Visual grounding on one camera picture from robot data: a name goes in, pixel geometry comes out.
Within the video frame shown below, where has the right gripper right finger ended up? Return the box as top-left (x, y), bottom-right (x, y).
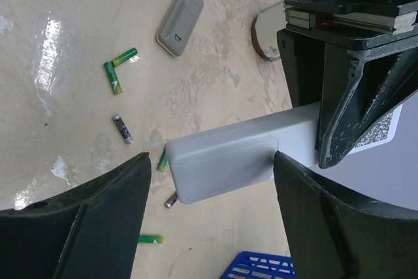
top-left (274, 152), bottom-right (417, 278)

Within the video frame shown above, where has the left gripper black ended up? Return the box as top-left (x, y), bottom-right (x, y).
top-left (277, 0), bottom-right (417, 169)

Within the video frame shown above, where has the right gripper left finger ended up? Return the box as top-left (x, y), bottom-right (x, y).
top-left (1, 152), bottom-right (152, 278)

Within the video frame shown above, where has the black battery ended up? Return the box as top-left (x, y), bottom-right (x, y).
top-left (164, 192), bottom-right (178, 209)
top-left (112, 114), bottom-right (133, 144)

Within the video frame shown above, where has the white remote control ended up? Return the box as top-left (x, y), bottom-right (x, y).
top-left (165, 100), bottom-right (402, 205)

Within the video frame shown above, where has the grey remote control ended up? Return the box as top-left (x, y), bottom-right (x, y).
top-left (156, 0), bottom-right (204, 57)

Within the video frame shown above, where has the green battery right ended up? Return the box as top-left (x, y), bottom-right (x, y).
top-left (138, 235), bottom-right (164, 244)

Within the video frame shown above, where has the green battery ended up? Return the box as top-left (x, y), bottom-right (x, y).
top-left (156, 149), bottom-right (168, 172)
top-left (103, 61), bottom-right (123, 95)
top-left (138, 235), bottom-right (164, 244)

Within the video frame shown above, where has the white tissue roll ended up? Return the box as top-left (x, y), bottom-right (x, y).
top-left (251, 1), bottom-right (287, 61)

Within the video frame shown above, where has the blue plastic basket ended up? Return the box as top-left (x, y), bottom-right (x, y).
top-left (220, 251), bottom-right (296, 279)

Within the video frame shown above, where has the green battery centre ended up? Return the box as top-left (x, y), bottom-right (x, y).
top-left (156, 149), bottom-right (168, 172)

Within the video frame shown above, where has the green battery left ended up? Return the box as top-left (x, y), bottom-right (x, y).
top-left (103, 61), bottom-right (123, 95)

